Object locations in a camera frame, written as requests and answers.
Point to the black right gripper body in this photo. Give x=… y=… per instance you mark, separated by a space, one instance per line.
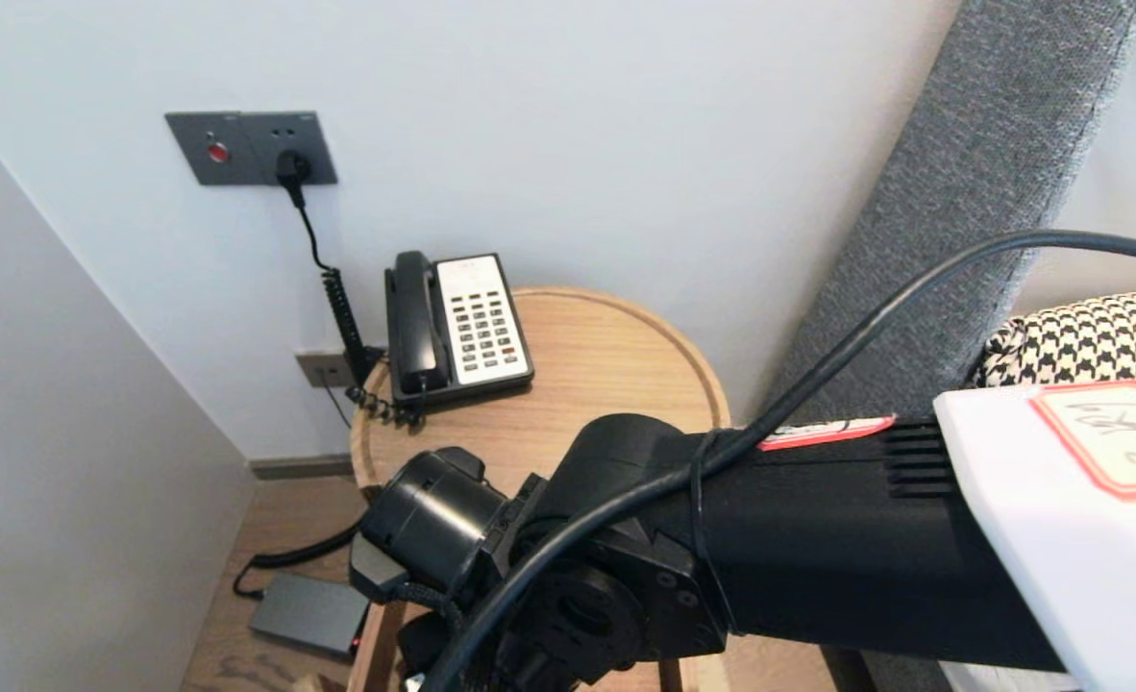
x=433 y=519

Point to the curved wooden table drawer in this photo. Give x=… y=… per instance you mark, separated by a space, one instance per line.
x=376 y=644

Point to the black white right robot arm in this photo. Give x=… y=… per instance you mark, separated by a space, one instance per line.
x=818 y=538

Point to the brown wooden skirting board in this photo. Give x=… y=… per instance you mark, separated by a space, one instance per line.
x=299 y=467

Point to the grey power adapter box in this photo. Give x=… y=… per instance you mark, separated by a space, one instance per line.
x=308 y=613

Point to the black telephone handset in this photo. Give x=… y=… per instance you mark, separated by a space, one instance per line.
x=415 y=327

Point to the black white desk telephone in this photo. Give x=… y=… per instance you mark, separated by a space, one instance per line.
x=481 y=327

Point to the round wooden side table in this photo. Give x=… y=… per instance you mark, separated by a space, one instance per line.
x=606 y=365

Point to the black power plug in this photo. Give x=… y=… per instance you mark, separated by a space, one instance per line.
x=292 y=171

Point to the grey upholstered bed base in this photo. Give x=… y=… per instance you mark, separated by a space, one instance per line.
x=885 y=673

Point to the white bed sheet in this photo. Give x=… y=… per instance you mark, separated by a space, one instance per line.
x=1000 y=680

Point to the grey fabric headboard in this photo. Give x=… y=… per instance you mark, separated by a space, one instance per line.
x=972 y=173

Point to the black white houndstooth pillow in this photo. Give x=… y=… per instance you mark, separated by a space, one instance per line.
x=1097 y=336

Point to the beige wall phone socket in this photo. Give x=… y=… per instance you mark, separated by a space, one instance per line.
x=323 y=368

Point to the dark grey wall socket panel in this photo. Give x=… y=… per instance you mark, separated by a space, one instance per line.
x=241 y=144

